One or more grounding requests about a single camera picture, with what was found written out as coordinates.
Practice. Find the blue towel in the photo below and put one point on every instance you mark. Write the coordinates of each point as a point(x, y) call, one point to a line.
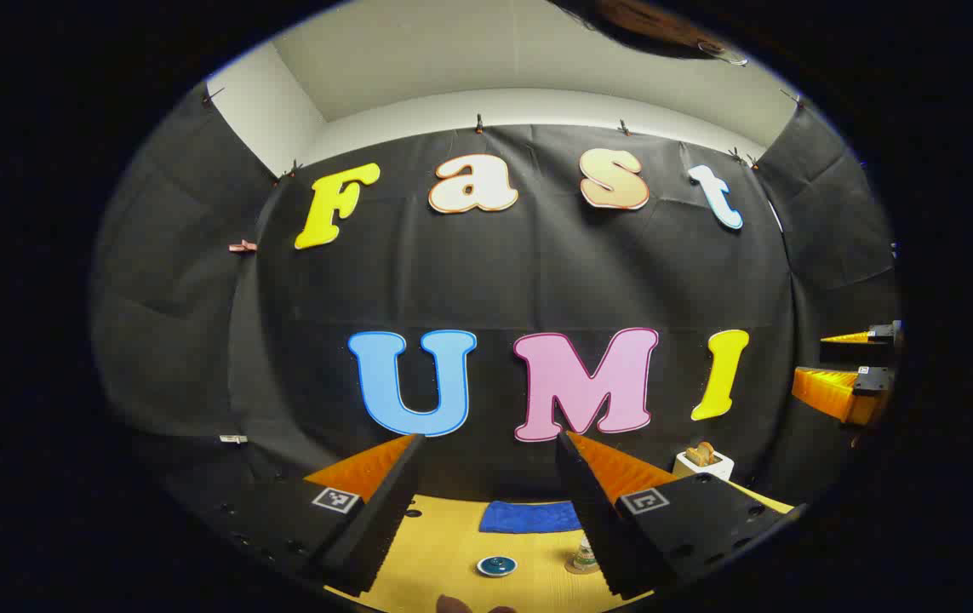
point(529, 517)

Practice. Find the black backdrop cloth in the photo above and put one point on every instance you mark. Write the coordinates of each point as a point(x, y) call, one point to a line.
point(537, 281)

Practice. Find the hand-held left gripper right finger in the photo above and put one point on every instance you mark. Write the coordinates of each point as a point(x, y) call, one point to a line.
point(592, 511)

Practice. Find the clear plastic water bottle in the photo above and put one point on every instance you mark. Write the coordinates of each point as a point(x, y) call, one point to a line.
point(586, 549)

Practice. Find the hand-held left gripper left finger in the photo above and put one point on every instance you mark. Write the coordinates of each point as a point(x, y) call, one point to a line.
point(384, 511)

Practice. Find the white teacup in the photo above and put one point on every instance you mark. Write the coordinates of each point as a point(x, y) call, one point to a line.
point(495, 576)

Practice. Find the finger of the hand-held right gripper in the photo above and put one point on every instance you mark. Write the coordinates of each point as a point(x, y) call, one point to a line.
point(835, 392)
point(865, 336)

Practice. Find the pink clip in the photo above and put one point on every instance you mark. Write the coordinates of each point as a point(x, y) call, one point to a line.
point(242, 247)

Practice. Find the white toaster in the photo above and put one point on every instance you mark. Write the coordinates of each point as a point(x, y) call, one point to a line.
point(707, 468)

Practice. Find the white clip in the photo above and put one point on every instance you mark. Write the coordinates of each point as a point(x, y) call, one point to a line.
point(232, 439)

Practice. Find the toasted bread slice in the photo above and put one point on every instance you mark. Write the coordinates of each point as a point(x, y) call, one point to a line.
point(701, 453)

